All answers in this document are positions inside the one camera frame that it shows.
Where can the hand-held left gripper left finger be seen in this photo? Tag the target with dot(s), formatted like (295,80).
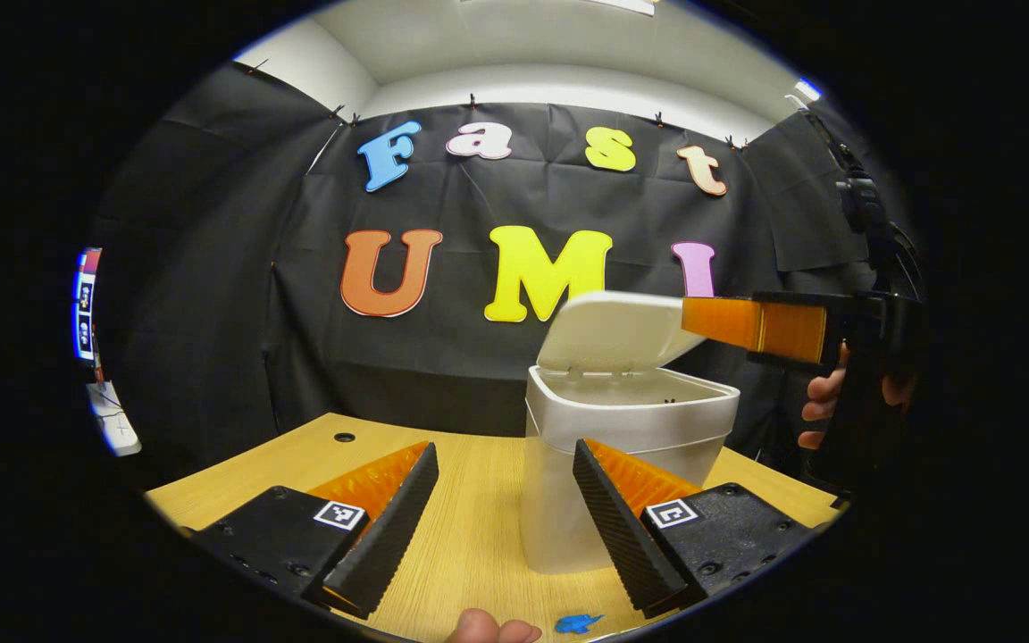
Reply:
(389,527)

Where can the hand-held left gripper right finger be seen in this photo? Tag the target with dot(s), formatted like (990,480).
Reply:
(622,536)

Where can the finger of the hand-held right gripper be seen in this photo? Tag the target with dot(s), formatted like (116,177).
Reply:
(765,326)

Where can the white desktop garbage bin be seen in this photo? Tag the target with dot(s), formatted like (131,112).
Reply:
(568,500)

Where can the blue paper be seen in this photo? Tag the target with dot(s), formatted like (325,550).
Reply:
(577,623)

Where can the wooden desktop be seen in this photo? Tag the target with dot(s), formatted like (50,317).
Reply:
(470,536)

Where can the black backdrop cloth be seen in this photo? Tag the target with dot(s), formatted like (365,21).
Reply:
(443,357)

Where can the ceiling light panel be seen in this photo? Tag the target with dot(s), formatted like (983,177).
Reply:
(626,5)
(807,89)

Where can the white side table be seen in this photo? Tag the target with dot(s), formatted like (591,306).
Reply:
(117,424)

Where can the computer monitor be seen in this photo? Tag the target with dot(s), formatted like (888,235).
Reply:
(86,308)

